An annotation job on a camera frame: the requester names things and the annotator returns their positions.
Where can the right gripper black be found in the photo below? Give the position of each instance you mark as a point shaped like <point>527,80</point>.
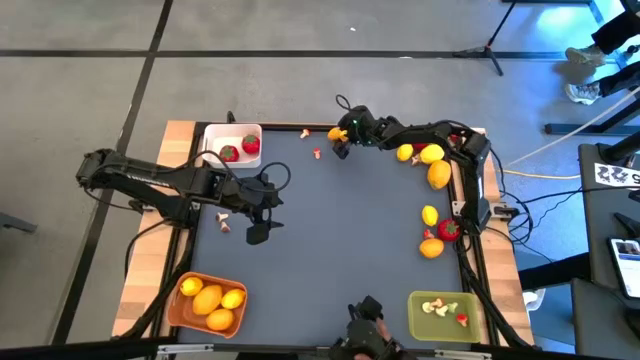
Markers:
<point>360,127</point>

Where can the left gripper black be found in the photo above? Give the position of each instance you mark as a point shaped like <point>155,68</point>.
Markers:
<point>257,197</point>

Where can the yellow toy lemon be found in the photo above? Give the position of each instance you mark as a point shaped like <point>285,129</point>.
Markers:
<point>336,134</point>
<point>432,154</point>
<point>234,299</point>
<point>430,216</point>
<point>405,152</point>

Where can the small red strawberry toy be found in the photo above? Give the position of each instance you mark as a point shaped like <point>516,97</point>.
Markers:
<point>428,234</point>
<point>229,153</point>

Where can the large orange-yellow toy lemon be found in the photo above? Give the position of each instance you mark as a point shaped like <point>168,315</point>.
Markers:
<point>439,175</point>
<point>207,300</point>

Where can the white toy mushroom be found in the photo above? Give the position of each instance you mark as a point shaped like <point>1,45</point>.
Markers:
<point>427,307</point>

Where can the small cream toy mushroom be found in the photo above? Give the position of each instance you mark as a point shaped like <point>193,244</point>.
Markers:
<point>438,302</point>
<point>221,216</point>
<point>225,227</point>

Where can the green round toy vegetable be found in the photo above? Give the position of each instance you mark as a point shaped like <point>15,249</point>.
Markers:
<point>452,307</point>

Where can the red-capped toy mushroom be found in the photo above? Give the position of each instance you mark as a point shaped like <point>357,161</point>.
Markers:
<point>462,319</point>
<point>317,153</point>

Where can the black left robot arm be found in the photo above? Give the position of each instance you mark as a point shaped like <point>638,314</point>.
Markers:
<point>150,182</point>

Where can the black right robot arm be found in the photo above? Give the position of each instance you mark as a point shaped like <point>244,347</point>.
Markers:
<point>430,131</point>

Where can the tan toy mushroom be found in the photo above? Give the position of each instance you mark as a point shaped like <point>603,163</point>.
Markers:
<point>415,160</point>
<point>304,133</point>

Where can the red plush tomato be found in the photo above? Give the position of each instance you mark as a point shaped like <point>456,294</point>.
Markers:
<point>448,230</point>
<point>420,146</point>

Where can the white plastic basket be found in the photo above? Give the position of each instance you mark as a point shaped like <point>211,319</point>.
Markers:
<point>212,132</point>

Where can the orange plastic basket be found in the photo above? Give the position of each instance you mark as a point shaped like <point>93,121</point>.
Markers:
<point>175,320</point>

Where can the black tripod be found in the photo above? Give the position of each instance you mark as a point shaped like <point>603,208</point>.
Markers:
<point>485,50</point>

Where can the green plastic basket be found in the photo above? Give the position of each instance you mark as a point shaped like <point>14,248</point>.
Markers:
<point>425,330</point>

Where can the black stand bar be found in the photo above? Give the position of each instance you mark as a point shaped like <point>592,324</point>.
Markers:
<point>575,129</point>

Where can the person's shoe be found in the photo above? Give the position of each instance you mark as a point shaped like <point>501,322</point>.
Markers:
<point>582,93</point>
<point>585,56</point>

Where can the dark grey stand foot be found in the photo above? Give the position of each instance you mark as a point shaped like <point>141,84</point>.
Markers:
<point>17,223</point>

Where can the black side table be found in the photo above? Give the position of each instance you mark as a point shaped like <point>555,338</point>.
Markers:
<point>600,225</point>

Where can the white printed paper tag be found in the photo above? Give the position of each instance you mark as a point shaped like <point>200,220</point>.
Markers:
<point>617,176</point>

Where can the person's leg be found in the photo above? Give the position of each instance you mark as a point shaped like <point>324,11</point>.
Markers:
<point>620,80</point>
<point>617,32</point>

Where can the black tablet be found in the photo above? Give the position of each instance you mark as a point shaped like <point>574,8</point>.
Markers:
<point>627,265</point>

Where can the silver metal bracket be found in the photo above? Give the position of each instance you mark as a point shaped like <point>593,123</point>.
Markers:
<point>459,207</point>

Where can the black table-level camera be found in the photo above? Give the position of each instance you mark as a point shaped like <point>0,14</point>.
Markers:
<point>365,332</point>

